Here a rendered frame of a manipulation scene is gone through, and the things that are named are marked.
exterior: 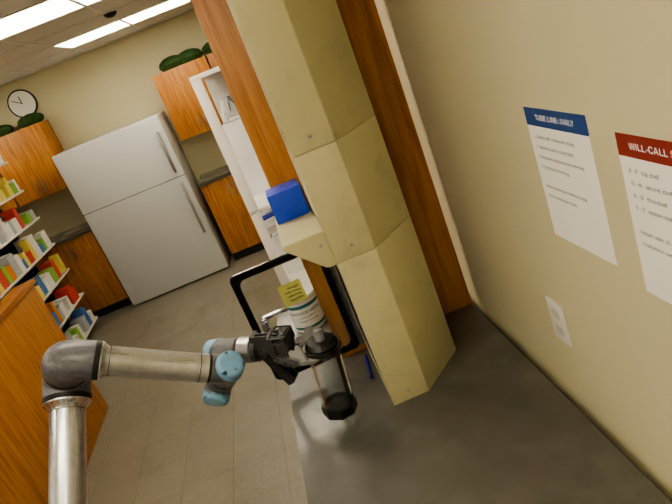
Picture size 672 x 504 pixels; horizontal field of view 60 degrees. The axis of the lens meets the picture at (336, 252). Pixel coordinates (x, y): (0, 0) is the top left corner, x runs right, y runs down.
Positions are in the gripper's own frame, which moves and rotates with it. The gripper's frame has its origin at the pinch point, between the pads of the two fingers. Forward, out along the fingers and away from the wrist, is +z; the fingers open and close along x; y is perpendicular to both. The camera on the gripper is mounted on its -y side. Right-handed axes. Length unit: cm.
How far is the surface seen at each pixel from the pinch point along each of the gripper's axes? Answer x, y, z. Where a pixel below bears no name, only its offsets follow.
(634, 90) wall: -40, 65, 74
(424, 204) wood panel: 53, 19, 25
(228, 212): 424, -94, -261
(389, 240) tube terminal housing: 15.6, 23.8, 21.4
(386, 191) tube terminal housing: 21.5, 35.7, 22.0
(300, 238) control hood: 3.2, 32.6, 1.8
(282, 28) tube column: 8, 82, 10
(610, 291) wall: -24, 25, 71
